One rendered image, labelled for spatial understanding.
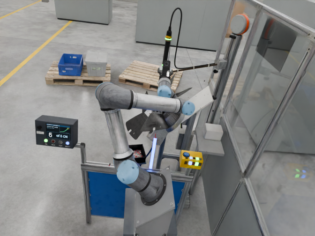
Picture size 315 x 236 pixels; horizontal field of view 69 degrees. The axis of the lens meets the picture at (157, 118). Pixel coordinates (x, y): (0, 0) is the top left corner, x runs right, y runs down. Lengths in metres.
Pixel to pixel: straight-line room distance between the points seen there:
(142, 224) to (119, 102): 0.64
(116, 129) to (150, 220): 0.49
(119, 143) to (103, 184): 0.88
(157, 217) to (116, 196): 1.00
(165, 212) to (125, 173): 0.27
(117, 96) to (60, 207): 1.89
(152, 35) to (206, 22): 1.63
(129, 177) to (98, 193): 1.05
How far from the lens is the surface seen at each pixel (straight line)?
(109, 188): 2.12
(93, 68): 4.72
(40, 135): 1.79
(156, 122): 1.81
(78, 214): 2.69
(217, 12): 7.43
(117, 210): 2.39
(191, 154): 1.78
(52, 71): 5.05
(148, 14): 7.18
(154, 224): 1.32
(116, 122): 1.22
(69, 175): 3.01
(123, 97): 1.06
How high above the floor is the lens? 2.26
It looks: 35 degrees down
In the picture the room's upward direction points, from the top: 9 degrees clockwise
